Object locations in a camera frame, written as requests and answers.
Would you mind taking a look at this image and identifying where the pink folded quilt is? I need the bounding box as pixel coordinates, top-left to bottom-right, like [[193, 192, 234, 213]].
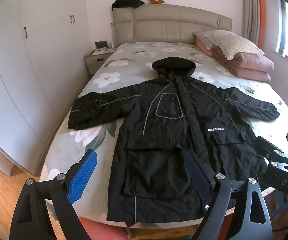
[[211, 46, 274, 83]]

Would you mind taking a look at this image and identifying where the cream dotted pillow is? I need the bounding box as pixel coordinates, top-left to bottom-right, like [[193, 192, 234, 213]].
[[204, 30, 264, 60]]

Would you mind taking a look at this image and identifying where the white wardrobe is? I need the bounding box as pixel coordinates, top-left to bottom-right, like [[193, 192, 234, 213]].
[[0, 0, 91, 174]]

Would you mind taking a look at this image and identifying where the floral quilted bed cover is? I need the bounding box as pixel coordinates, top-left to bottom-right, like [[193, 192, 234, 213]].
[[41, 42, 288, 229]]

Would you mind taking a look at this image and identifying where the pink striped folded blanket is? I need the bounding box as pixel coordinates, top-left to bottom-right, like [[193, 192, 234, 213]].
[[193, 32, 214, 57]]

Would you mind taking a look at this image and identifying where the grey and orange curtain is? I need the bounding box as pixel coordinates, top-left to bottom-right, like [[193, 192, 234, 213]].
[[243, 0, 266, 49]]

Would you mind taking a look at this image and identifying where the beige padded headboard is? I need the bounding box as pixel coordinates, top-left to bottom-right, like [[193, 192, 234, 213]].
[[113, 4, 232, 45]]

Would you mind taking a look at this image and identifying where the black hooded long coat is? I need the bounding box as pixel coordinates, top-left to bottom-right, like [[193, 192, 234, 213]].
[[68, 57, 279, 223]]

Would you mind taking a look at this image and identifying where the white bedside table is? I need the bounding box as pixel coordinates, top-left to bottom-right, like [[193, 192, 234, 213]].
[[84, 48, 116, 75]]

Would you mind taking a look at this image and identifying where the small dark clock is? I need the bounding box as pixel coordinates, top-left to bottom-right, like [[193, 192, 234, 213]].
[[95, 41, 108, 49]]

